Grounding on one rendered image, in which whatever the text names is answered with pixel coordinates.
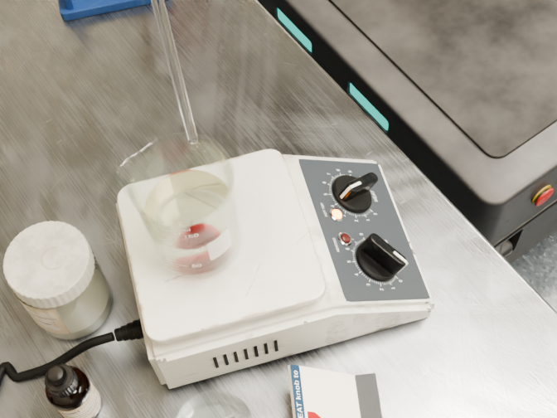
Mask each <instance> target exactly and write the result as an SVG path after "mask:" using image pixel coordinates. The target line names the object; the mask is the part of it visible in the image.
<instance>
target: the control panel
mask: <svg viewBox="0 0 557 418"><path fill-rule="evenodd" d="M298 161H299V165H300V168H301V170H302V173H303V177H304V180H305V183H306V184H307V187H308V191H309V194H310V197H311V199H312V204H313V206H314V209H315V212H316V214H317V219H318V221H319V224H320V227H321V228H322V233H323V235H324V238H325V241H326V243H327V248H328V250H329V253H330V256H331V258H332V263H333V265H334V268H335V271H336V273H337V277H338V279H339V282H340V285H341V289H342V292H343V294H344V297H345V299H346V301H349V302H363V301H386V300H408V299H430V297H429V293H428V290H427V289H426V286H425V284H424V280H423V278H422V275H421V274H420V271H419V267H418V266H417V263H416V260H415V258H414V255H413V252H412V250H411V248H410V246H409V242H408V240H407V237H406V235H405V233H404V229H403V227H402V225H401V222H400V219H399V217H398V214H397V212H396V210H395V206H394V203H393V202H392V199H391V197H390V194H389V191H388V189H387V186H386V184H385V180H384V178H383V176H382V174H381V171H380V168H379V166H378V163H354V162H340V161H327V160H313V159H299V160H298ZM367 173H374V174H376V176H377V177H378V182H377V183H376V184H375V185H374V186H373V187H372V188H371V190H370V193H371V197H372V203H371V207H370V208H369V209H368V210H367V211H365V212H363V213H354V212H351V211H348V210H347V209H345V208H344V207H342V206H341V205H340V204H339V203H338V202H337V200H336V198H335V197H334V195H333V192H332V184H333V183H334V181H335V180H336V179H337V178H338V177H340V176H341V175H350V176H353V177H356V178H359V177H361V176H363V175H365V174H367ZM335 209H337V210H339V211H340V212H341V214H342V216H341V219H336V218H335V217H334V216H333V215H332V211H333V210H335ZM343 233H346V234H348V235H349V237H350V238H351V241H350V243H345V242H343V241H342V240H341V234H343ZM372 233H376V234H377V235H378V236H380V237H381V238H382V239H383V240H384V241H386V242H387V243H388V244H390V245H391V246H392V247H394V248H395V249H396V250H397V251H398V252H399V253H400V254H401V255H403V256H404V257H405V258H406V260H407V262H408V264H407V265H406V266H405V267H404V268H403V269H402V270H401V271H400V272H399V273H398V274H395V276H394V277H393V278H392V279H390V280H388V281H384V282H381V281H377V280H374V279H372V278H370V277H369V276H368V275H366V274H365V273H364V272H363V271H362V269H361V268H360V266H359V265H358V263H357V260H356V250H357V248H358V246H359V245H360V244H361V243H362V242H363V241H364V240H365V239H366V238H367V237H368V236H369V235H370V234H372Z"/></svg>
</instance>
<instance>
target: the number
mask: <svg viewBox="0 0 557 418"><path fill-rule="evenodd" d="M300 375H301V383H302V389H303V404H304V410H305V418H355V414H354V408H353V402H352V396H351V385H350V379H349V377H342V376H337V375H332V374H326V373H321V372H311V371H306V370H301V369H300Z"/></svg>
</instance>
